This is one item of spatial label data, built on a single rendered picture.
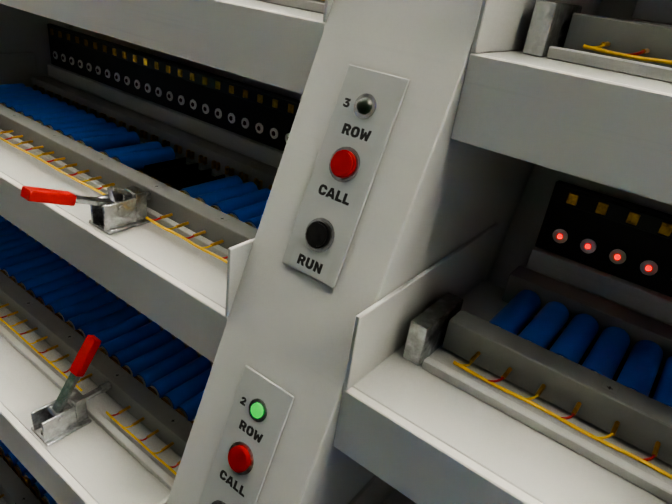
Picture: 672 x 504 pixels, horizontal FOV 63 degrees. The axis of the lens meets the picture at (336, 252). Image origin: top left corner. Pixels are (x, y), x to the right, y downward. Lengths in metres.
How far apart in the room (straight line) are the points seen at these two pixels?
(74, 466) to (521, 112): 0.43
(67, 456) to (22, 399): 0.09
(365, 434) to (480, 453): 0.06
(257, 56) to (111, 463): 0.35
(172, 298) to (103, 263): 0.09
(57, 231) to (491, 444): 0.39
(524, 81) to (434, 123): 0.05
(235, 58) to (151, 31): 0.09
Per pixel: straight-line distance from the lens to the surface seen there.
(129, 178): 0.52
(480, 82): 0.30
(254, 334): 0.35
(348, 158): 0.31
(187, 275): 0.41
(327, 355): 0.32
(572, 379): 0.34
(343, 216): 0.31
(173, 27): 0.46
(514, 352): 0.35
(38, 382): 0.62
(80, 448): 0.54
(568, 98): 0.29
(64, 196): 0.45
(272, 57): 0.38
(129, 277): 0.45
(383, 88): 0.32
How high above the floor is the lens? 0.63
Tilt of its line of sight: 9 degrees down
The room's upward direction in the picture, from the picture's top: 20 degrees clockwise
